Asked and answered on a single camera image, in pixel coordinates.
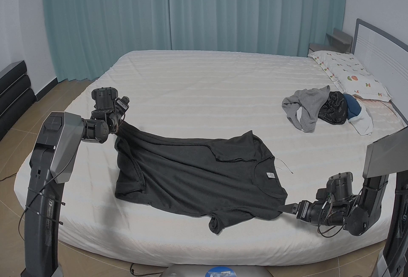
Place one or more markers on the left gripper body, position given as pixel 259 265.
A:
pixel 122 104

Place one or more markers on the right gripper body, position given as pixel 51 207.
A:
pixel 310 212

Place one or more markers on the black T-shirt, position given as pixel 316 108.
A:
pixel 191 173

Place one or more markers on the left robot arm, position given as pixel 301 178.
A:
pixel 57 141

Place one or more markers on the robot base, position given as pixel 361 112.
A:
pixel 191 272

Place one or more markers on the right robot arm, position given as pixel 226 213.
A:
pixel 369 205

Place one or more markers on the bed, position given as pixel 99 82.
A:
pixel 207 94

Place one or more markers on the white garment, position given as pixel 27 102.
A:
pixel 361 124

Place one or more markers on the black glossy garment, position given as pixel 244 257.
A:
pixel 333 108

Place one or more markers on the grey shorts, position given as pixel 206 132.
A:
pixel 310 103

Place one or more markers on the dark blue garment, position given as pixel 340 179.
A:
pixel 352 106

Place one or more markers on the white printed pillow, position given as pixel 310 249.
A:
pixel 350 74

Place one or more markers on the grey bedside table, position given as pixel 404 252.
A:
pixel 338 38

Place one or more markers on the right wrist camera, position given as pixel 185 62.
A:
pixel 323 196

